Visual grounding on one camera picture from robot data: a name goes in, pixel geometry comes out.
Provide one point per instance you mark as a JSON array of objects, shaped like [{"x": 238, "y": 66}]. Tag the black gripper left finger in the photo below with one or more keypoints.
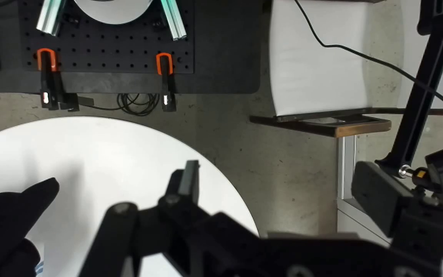
[{"x": 184, "y": 186}]

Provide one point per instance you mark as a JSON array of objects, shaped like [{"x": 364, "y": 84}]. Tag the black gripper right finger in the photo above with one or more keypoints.
[{"x": 381, "y": 194}]

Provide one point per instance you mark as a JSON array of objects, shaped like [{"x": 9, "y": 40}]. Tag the black piece of clothing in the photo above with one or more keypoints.
[{"x": 19, "y": 212}]

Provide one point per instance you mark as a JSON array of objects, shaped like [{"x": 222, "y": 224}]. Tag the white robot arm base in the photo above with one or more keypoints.
[{"x": 115, "y": 10}]

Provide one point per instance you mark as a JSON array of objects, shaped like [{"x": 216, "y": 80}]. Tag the wooden shelf board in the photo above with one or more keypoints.
[{"x": 332, "y": 126}]

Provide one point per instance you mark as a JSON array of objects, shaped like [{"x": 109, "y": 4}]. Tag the white board panel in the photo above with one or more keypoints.
[{"x": 305, "y": 74}]

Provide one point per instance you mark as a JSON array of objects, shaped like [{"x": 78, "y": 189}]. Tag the black perforated mounting board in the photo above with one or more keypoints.
[{"x": 86, "y": 44}]

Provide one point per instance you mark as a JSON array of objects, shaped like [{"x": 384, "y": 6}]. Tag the black tripod stand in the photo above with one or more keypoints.
[{"x": 424, "y": 90}]

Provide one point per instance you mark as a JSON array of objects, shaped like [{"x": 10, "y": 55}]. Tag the right orange-handled clamp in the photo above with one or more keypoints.
[{"x": 166, "y": 69}]

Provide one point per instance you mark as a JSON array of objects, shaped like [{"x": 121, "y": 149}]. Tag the orange-handled clamp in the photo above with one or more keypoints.
[
  {"x": 53, "y": 92},
  {"x": 166, "y": 69}
]

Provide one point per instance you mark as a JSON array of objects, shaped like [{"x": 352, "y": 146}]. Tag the left orange-handled clamp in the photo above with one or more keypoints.
[{"x": 53, "y": 92}]

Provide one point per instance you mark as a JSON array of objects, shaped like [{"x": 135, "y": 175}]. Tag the right aluminium extrusion rail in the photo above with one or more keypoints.
[{"x": 175, "y": 18}]

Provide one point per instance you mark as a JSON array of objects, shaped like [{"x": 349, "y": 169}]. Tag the aluminium extrusion rail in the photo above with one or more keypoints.
[
  {"x": 50, "y": 13},
  {"x": 175, "y": 18}
]

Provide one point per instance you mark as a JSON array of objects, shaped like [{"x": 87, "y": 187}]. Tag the left aluminium extrusion rail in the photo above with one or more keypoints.
[{"x": 50, "y": 13}]

